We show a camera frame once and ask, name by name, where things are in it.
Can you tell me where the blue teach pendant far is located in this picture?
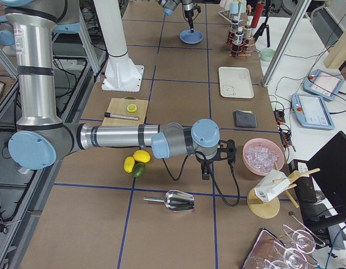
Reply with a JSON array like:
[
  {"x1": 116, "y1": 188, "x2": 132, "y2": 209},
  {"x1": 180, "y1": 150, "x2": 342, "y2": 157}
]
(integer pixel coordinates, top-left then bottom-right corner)
[{"x1": 303, "y1": 69, "x2": 344, "y2": 101}]

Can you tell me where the white paper carton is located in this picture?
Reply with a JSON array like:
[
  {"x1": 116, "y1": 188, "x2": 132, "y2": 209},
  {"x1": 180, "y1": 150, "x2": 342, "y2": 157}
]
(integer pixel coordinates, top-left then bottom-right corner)
[{"x1": 254, "y1": 169, "x2": 290, "y2": 202}]

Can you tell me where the steel ice scoop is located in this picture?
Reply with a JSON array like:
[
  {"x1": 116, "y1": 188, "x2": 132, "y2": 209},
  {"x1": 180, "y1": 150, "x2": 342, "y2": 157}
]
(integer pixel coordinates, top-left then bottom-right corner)
[{"x1": 144, "y1": 190, "x2": 195, "y2": 212}]

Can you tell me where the black monitor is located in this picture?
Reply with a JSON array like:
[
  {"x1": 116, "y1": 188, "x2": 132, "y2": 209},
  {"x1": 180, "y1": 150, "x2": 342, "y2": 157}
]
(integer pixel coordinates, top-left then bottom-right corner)
[{"x1": 301, "y1": 131, "x2": 346, "y2": 231}]

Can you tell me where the steel muddler rod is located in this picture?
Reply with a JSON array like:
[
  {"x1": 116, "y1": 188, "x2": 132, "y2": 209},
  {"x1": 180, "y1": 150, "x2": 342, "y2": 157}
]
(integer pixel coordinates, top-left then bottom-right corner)
[{"x1": 104, "y1": 112, "x2": 139, "y2": 120}]

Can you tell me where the grey folded cloth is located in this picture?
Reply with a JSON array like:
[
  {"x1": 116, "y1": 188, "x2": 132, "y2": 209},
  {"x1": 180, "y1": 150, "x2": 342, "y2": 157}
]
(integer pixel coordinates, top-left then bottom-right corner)
[{"x1": 233, "y1": 110, "x2": 257, "y2": 128}]

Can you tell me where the wooden cup stand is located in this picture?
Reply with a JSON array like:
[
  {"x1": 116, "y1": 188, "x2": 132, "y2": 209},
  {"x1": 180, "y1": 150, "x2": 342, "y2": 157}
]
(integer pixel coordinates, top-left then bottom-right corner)
[{"x1": 247, "y1": 168, "x2": 320, "y2": 219}]

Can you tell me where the blue teach pendant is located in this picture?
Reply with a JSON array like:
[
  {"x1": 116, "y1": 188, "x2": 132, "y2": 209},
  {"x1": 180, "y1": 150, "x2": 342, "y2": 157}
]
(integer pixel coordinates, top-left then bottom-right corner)
[
  {"x1": 303, "y1": 69, "x2": 344, "y2": 101},
  {"x1": 291, "y1": 94, "x2": 335, "y2": 130}
]

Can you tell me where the wooden cutting board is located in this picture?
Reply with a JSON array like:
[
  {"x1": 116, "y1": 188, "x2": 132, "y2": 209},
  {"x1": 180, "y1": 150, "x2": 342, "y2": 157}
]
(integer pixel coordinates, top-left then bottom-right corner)
[{"x1": 102, "y1": 98, "x2": 149, "y2": 126}]

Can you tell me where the copper wire bottle rack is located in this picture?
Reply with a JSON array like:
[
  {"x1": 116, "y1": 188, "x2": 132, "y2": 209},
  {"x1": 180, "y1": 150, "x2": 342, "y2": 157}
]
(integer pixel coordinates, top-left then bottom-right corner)
[{"x1": 226, "y1": 26, "x2": 256, "y2": 57}]

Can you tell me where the dark drink bottle back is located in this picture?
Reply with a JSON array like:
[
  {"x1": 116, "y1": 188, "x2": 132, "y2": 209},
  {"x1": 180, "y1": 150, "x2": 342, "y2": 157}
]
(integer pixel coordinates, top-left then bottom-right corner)
[{"x1": 230, "y1": 17, "x2": 239, "y2": 33}]

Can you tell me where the pink bowl of ice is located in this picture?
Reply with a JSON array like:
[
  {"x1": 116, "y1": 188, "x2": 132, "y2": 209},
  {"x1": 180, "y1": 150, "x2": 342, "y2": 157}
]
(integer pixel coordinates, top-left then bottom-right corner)
[{"x1": 242, "y1": 138, "x2": 285, "y2": 176}]

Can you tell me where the clear glass rack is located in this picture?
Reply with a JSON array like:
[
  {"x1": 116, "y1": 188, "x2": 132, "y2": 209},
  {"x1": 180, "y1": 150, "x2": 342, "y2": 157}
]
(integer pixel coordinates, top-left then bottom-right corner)
[{"x1": 241, "y1": 225, "x2": 320, "y2": 269}]

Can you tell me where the green lime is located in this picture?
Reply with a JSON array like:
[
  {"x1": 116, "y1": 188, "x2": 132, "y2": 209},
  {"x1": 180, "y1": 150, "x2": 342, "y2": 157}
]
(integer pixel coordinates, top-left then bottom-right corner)
[{"x1": 131, "y1": 163, "x2": 146, "y2": 178}]

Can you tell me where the cream bear print tray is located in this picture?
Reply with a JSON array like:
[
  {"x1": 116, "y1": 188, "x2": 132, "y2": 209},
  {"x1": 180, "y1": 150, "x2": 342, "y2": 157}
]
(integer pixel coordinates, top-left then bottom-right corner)
[{"x1": 218, "y1": 67, "x2": 254, "y2": 99}]

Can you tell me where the large yellow lemon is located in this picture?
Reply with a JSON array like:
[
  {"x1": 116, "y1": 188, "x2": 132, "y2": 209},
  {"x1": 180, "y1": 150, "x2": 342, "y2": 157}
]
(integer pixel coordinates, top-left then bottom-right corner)
[{"x1": 132, "y1": 150, "x2": 151, "y2": 163}]

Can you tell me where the dark drink bottle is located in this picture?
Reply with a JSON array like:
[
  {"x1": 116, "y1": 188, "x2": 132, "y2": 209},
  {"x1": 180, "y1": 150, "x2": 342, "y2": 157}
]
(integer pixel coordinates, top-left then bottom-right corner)
[
  {"x1": 243, "y1": 24, "x2": 252, "y2": 39},
  {"x1": 233, "y1": 27, "x2": 243, "y2": 55},
  {"x1": 230, "y1": 17, "x2": 239, "y2": 33}
]

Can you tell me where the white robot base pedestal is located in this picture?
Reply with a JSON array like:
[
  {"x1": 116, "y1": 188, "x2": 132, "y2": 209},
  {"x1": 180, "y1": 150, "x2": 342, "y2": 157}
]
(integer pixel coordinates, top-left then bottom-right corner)
[{"x1": 94, "y1": 0, "x2": 144, "y2": 92}]

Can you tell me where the blue round plate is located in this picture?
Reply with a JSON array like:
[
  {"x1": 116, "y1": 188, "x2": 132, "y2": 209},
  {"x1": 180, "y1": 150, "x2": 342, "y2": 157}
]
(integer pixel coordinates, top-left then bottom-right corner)
[{"x1": 179, "y1": 30, "x2": 203, "y2": 44}]

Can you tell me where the small yellow lemon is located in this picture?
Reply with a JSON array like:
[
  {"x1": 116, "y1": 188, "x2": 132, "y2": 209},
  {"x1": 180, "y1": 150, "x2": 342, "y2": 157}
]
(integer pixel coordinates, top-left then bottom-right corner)
[{"x1": 123, "y1": 156, "x2": 136, "y2": 173}]

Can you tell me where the dark drink bottle middle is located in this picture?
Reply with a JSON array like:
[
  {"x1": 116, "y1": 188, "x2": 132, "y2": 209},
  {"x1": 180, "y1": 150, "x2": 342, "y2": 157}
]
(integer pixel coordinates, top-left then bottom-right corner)
[{"x1": 243, "y1": 24, "x2": 252, "y2": 39}]

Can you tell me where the black camera tripod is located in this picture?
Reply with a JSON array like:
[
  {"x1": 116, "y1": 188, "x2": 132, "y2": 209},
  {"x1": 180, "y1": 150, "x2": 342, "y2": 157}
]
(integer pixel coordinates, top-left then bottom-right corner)
[{"x1": 253, "y1": 0, "x2": 271, "y2": 48}]

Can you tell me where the dark drink bottle front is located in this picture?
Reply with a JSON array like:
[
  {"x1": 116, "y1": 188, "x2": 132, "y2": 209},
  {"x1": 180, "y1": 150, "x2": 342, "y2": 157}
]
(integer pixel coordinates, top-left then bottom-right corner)
[{"x1": 233, "y1": 27, "x2": 243, "y2": 55}]

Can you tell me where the mint green bowl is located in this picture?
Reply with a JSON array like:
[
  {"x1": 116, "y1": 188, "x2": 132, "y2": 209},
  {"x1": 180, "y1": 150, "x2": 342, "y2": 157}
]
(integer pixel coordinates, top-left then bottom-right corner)
[{"x1": 260, "y1": 48, "x2": 275, "y2": 62}]

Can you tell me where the red cylinder bottle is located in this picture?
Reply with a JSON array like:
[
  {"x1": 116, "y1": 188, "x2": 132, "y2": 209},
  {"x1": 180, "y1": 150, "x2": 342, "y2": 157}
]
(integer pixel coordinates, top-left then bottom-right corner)
[{"x1": 251, "y1": 1, "x2": 264, "y2": 28}]

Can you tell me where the white wire cup rack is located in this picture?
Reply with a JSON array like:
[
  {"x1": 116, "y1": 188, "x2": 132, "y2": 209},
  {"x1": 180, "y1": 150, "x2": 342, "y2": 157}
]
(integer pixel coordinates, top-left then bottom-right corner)
[{"x1": 218, "y1": 0, "x2": 247, "y2": 22}]

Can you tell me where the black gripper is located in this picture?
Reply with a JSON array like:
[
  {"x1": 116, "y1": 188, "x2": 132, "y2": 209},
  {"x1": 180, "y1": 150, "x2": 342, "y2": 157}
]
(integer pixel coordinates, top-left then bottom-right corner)
[
  {"x1": 182, "y1": 3, "x2": 201, "y2": 33},
  {"x1": 195, "y1": 139, "x2": 236, "y2": 180}
]

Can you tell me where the blue teach pendant near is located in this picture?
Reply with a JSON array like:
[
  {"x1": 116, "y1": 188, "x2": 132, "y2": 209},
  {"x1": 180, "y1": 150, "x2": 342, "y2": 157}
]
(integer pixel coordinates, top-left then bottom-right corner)
[{"x1": 291, "y1": 94, "x2": 335, "y2": 130}]

